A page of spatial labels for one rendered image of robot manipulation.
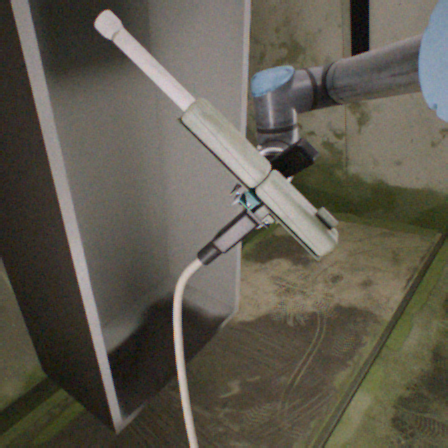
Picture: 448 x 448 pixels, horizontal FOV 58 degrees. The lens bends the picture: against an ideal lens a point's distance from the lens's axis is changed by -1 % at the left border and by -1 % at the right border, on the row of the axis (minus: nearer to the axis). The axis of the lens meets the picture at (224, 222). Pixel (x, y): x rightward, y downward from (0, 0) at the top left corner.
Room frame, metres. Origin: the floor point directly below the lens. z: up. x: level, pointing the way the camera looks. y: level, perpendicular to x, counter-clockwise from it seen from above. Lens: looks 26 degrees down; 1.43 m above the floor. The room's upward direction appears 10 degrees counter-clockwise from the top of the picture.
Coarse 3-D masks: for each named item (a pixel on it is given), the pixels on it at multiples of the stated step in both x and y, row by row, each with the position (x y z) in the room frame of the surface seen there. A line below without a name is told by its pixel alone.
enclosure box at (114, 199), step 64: (0, 0) 0.66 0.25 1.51; (64, 0) 1.12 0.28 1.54; (128, 0) 1.28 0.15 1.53; (192, 0) 1.22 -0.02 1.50; (0, 64) 0.71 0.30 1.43; (64, 64) 1.12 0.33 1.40; (128, 64) 1.28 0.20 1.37; (192, 64) 1.25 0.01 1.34; (0, 128) 0.76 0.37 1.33; (64, 128) 1.11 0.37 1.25; (128, 128) 1.28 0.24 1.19; (0, 192) 0.84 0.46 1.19; (64, 192) 0.70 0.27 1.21; (128, 192) 1.28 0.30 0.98; (192, 192) 1.31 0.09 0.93; (64, 256) 0.73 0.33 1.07; (128, 256) 1.29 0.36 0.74; (192, 256) 1.36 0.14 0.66; (64, 320) 0.80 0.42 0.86; (128, 320) 1.22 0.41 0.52; (192, 320) 1.20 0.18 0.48; (64, 384) 0.93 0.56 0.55; (128, 384) 0.95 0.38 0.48
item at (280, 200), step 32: (192, 96) 0.63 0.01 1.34; (192, 128) 0.60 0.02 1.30; (224, 128) 0.60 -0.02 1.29; (224, 160) 0.59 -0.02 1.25; (256, 160) 0.58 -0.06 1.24; (256, 192) 0.58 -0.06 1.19; (288, 192) 0.57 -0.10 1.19; (256, 224) 0.59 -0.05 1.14; (288, 224) 0.56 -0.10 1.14; (320, 224) 0.55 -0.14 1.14; (320, 256) 0.55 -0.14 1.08
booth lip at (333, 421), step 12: (444, 240) 2.12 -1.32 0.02; (432, 252) 1.99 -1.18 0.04; (420, 276) 1.79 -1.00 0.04; (408, 300) 1.62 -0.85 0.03; (396, 312) 1.54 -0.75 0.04; (384, 336) 1.40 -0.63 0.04; (372, 360) 1.28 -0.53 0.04; (360, 372) 1.23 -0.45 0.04; (360, 384) 1.18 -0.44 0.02; (348, 396) 1.12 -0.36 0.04; (336, 408) 1.08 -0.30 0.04; (336, 420) 1.03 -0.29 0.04; (324, 432) 0.99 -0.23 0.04; (324, 444) 0.95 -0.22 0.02
